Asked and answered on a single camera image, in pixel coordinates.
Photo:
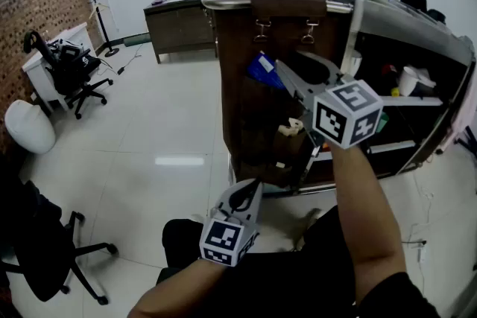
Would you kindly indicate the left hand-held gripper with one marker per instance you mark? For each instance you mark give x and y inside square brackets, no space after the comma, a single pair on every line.
[223,240]

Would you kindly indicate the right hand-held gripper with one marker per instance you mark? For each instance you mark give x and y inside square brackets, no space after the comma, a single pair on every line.
[348,115]

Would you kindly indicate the blue packet item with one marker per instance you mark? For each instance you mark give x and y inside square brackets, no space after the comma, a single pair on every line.
[262,70]

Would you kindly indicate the brown fabric cart pocket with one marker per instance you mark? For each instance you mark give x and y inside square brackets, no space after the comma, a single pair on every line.
[238,100]

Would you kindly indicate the person's left forearm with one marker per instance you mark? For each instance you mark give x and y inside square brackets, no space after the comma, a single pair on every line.
[175,290]

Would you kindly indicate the person's right forearm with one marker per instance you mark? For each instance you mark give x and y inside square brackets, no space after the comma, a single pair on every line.
[367,219]

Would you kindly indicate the beige small item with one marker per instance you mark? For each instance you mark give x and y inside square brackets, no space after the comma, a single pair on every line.
[290,127]

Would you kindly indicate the metal service cart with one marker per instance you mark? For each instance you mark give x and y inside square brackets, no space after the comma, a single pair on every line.
[410,33]

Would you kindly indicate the white plastic container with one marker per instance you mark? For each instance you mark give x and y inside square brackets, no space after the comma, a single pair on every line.
[356,61]

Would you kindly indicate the red small container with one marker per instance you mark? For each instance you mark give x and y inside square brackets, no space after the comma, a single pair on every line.
[389,70]

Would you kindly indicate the yellow small object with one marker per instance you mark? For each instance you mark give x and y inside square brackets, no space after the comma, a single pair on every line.
[395,92]

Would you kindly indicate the green small object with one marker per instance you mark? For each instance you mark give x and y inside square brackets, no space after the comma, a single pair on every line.
[383,122]

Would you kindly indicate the person's black clothing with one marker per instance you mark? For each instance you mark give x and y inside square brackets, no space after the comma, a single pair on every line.
[268,283]

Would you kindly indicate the white paper roll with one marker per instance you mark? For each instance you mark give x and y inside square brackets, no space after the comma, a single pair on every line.
[410,80]

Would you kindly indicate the brown wooden cabinet desk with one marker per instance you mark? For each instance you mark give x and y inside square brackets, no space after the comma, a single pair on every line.
[179,26]

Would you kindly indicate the black tripod stand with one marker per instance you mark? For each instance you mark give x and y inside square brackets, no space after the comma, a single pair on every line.
[467,139]

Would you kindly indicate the purple small object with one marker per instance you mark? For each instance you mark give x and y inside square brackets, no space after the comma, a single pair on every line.
[157,2]

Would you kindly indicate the dark green mat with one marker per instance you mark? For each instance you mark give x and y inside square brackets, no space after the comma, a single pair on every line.
[136,40]

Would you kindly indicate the white power strip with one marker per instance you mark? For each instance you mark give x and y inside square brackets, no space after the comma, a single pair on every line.
[423,254]

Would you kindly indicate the black office chair with devices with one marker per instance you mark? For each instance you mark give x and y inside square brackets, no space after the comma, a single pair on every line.
[71,74]

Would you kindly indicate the black coat rack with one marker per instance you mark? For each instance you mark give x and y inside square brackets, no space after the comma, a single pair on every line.
[101,22]

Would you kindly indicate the white clothes hanger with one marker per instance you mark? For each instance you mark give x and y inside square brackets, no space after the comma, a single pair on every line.
[97,9]

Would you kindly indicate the white desk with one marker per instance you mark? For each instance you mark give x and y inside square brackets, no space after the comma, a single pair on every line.
[37,74]

